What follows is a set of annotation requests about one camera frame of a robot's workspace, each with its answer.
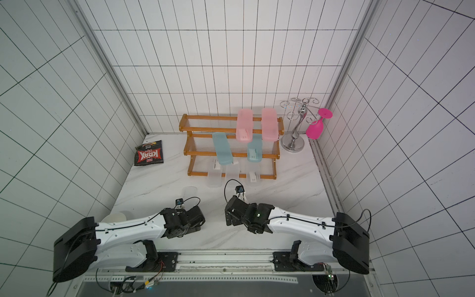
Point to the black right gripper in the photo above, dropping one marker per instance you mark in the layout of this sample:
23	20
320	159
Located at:
232	211

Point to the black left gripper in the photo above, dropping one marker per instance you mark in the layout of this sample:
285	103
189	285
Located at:
190	230

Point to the clear pencil case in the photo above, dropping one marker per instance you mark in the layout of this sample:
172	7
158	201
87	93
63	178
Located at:
232	171
189	192
214	174
253	173

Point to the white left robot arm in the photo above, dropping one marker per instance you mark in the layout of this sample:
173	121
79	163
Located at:
130	244

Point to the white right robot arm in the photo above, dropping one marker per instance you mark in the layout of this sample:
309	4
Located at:
320	239

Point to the wooden three-tier shelf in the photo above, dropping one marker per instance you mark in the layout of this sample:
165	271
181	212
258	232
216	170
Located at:
200	129

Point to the black red snack bag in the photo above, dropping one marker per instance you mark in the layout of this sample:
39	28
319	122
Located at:
149	154

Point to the chrome glass holder stand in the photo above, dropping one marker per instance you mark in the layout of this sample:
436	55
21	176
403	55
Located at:
298	111

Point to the pink plastic wine glass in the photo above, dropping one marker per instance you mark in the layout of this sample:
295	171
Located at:
316	128

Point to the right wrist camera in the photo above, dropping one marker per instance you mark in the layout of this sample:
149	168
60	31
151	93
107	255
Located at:
239	190

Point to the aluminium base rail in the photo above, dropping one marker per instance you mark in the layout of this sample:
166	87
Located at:
220	266

